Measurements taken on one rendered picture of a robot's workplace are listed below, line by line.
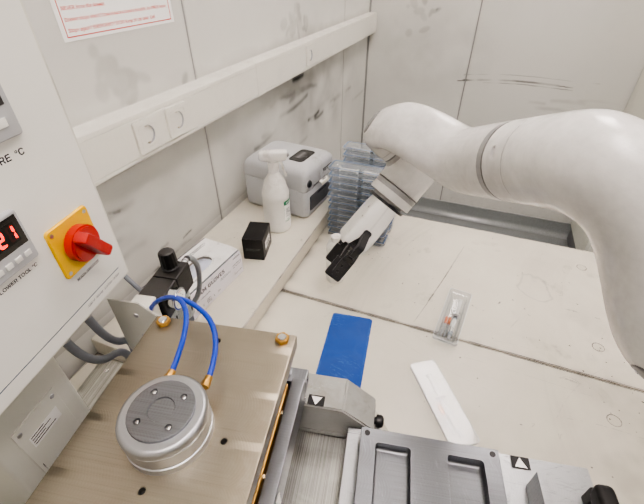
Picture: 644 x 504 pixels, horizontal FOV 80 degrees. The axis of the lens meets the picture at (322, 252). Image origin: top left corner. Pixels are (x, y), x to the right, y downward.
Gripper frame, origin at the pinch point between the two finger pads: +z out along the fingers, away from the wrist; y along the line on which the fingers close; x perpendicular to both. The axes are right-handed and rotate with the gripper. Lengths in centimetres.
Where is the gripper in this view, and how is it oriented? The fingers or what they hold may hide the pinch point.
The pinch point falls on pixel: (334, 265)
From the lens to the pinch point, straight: 73.9
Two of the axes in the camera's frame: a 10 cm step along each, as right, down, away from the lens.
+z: -6.1, 7.6, 2.2
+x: 7.9, 6.0, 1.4
